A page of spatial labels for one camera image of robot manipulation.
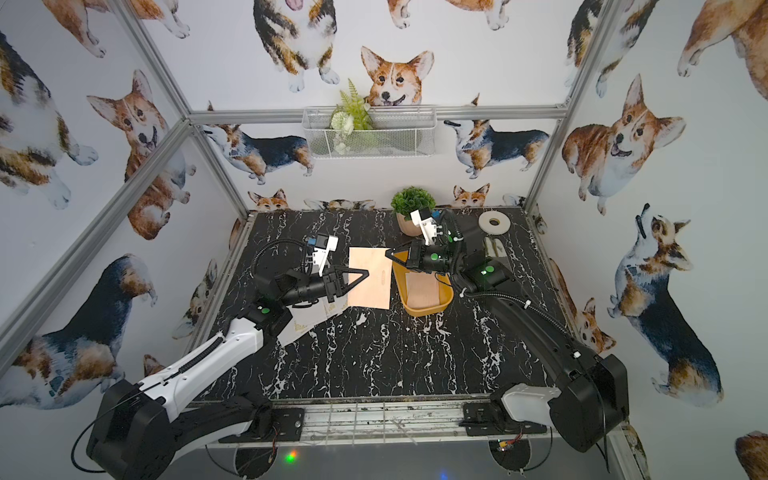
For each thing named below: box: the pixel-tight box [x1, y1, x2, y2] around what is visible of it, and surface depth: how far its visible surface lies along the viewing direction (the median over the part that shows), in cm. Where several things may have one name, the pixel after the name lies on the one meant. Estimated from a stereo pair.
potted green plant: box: [391, 186, 437, 236], surface depth 105 cm
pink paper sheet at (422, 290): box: [405, 271, 440, 309], surface depth 98 cm
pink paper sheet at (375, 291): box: [348, 246, 392, 309], surface depth 70 cm
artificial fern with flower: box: [330, 78, 374, 155], surface depth 84 cm
